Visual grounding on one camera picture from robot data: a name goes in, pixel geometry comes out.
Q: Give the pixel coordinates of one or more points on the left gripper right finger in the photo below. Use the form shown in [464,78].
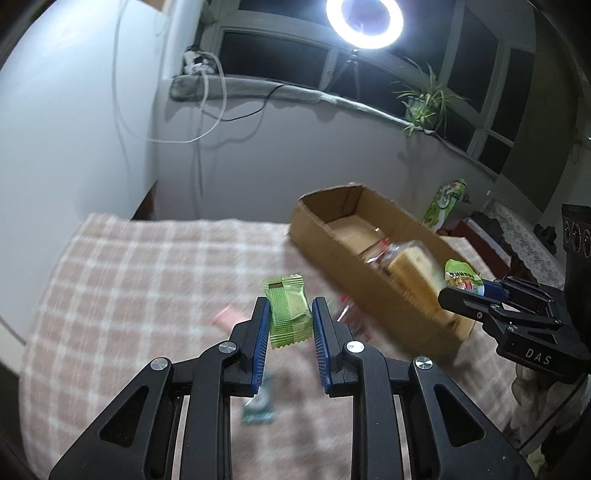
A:
[408,413]

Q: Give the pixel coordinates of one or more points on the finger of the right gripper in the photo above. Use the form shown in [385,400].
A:
[494,289]
[485,309]

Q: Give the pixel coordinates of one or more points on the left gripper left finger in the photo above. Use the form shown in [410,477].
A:
[174,411]

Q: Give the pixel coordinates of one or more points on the green lid jelly cup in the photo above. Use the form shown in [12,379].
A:
[460,275]

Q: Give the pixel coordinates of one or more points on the clear green candy packet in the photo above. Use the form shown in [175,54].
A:
[259,409]

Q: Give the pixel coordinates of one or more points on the packaged sliced bread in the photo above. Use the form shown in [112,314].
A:
[411,266]

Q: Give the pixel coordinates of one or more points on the red dates clear bag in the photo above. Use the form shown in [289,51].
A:
[350,315]

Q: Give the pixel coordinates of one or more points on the green snack packet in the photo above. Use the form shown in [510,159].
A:
[291,321]

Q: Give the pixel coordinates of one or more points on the lace covered side table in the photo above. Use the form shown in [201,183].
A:
[519,234]

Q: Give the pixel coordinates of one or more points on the green snack carton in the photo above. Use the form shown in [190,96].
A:
[443,203]

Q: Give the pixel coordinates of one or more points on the pink small packet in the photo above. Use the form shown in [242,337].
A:
[228,318]

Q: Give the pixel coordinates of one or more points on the cardboard box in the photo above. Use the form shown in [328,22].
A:
[332,227]

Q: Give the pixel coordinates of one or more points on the potted spider plant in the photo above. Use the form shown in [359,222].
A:
[426,107]

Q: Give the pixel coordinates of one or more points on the black tripod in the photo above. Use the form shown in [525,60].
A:
[346,80]

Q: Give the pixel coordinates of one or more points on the white power strip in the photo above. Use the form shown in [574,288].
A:
[197,63]

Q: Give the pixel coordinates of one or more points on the ring light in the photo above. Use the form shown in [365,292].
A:
[366,24]

